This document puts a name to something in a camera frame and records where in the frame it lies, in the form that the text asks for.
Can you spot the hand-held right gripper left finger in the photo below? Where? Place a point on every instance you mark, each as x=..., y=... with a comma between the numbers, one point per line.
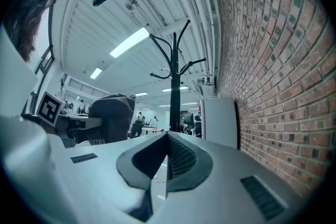
x=99, y=186

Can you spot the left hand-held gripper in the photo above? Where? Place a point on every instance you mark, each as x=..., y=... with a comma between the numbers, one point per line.
x=50, y=108

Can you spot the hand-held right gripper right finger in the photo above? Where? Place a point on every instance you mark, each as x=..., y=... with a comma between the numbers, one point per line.
x=223, y=191

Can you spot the grey cap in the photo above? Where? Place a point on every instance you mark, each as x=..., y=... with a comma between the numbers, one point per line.
x=115, y=115

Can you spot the black metal coat rack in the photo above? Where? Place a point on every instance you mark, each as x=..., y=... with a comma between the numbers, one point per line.
x=175, y=91

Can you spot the black mezzanine railing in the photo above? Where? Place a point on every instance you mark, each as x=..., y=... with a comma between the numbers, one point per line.
x=86, y=87

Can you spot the grey metal cabinet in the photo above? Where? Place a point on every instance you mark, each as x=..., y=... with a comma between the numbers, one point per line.
x=220, y=120

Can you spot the black monitor on stand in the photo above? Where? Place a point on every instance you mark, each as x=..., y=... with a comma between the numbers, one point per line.
x=188, y=118

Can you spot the ceiling light strips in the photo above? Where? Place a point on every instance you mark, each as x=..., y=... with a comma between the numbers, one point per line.
x=128, y=42

